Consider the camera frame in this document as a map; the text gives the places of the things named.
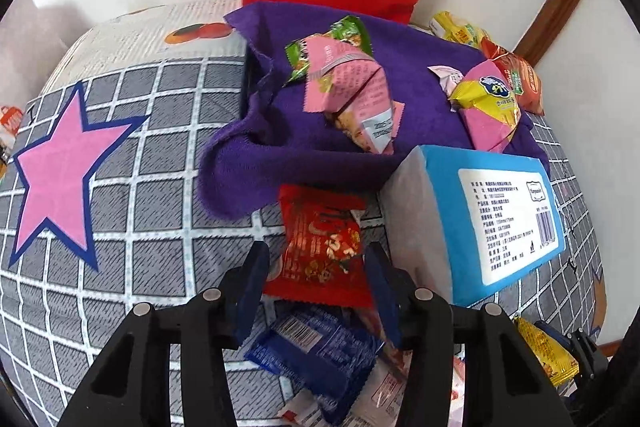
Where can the purple cloth-covered box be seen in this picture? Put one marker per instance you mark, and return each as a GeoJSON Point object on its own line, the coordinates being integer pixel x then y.
{"type": "Point", "coordinates": [280, 122]}

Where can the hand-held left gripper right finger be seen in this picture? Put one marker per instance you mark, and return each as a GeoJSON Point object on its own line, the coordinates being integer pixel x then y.
{"type": "Point", "coordinates": [382, 297]}

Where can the yellow triangular snack packet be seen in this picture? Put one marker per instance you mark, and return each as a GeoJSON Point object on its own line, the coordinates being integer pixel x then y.
{"type": "Point", "coordinates": [542, 347]}

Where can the yellow chip bag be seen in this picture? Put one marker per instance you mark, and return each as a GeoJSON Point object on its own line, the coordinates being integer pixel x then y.
{"type": "Point", "coordinates": [457, 29]}

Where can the white fruit print sheet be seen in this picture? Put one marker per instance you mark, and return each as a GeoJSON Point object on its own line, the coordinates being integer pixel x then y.
{"type": "Point", "coordinates": [125, 37]}

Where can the orange chip bag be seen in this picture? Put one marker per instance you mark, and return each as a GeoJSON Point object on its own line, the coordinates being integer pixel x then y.
{"type": "Point", "coordinates": [522, 77]}

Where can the pink and yellow snack packet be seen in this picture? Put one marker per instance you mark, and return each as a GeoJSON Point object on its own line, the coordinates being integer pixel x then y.
{"type": "Point", "coordinates": [487, 107]}

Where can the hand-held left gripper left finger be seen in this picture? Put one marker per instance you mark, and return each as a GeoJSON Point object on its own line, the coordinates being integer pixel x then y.
{"type": "Point", "coordinates": [252, 292]}

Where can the green snack packet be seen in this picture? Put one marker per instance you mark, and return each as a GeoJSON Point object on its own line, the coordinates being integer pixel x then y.
{"type": "Point", "coordinates": [345, 34]}

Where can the pale pink snack packet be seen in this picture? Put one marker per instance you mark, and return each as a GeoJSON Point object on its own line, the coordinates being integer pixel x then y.
{"type": "Point", "coordinates": [445, 77]}

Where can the dark blue snack packet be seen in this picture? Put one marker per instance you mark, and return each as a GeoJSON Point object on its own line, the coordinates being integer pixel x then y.
{"type": "Point", "coordinates": [320, 352]}

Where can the blue tissue pack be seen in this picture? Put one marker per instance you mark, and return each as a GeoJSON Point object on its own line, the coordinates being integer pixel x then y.
{"type": "Point", "coordinates": [480, 207]}

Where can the grey checked bed sheet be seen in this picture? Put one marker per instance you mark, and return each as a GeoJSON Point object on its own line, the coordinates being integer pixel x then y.
{"type": "Point", "coordinates": [150, 257]}

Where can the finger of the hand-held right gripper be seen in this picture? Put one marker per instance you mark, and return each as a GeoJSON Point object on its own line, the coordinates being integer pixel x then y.
{"type": "Point", "coordinates": [582, 349]}

